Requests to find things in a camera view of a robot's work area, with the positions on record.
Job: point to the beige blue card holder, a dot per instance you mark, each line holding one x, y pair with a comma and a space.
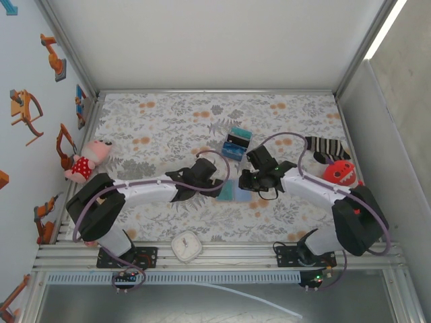
242, 196

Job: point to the teal blue small box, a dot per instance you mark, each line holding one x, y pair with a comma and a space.
232, 152

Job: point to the black credit card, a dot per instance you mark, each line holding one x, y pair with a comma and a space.
235, 138

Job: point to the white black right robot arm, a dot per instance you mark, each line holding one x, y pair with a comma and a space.
313, 188

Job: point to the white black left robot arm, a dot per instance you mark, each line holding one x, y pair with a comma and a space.
144, 193

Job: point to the floral patterned table mat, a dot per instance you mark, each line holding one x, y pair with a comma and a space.
215, 222

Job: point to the black white striped sock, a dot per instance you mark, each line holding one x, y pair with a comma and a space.
323, 144

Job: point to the white square timer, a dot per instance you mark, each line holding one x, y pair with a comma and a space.
187, 247

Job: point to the red plush monster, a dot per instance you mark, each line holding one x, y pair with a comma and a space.
340, 173

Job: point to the pink plush doll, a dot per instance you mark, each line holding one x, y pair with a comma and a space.
82, 166

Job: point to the small right circuit board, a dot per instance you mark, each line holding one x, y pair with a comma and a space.
318, 278

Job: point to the small circuit board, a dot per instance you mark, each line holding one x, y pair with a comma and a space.
318, 278
125, 277

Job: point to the small left circuit board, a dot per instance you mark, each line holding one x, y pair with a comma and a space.
125, 277

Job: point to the small pink soft toy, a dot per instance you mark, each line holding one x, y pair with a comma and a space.
89, 243

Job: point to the blue orange robot sticker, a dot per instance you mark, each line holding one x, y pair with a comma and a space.
81, 104

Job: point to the bright light strip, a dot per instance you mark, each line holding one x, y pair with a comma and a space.
387, 27

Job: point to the orange grey robot sticker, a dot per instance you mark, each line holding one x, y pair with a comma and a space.
18, 107

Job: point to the aluminium front rail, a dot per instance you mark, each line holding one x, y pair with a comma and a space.
235, 255

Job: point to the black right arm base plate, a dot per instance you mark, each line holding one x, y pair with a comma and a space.
284, 257

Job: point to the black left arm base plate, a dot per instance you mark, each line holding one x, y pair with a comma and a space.
153, 250

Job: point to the aluminium rear rail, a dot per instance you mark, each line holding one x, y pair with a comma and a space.
215, 91

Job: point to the aluminium frame post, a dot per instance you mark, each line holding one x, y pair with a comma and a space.
66, 43
366, 43

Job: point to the orange wall sticker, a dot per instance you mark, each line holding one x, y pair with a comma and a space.
3, 180

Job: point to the blue wall sticker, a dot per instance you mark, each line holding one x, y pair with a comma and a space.
11, 8

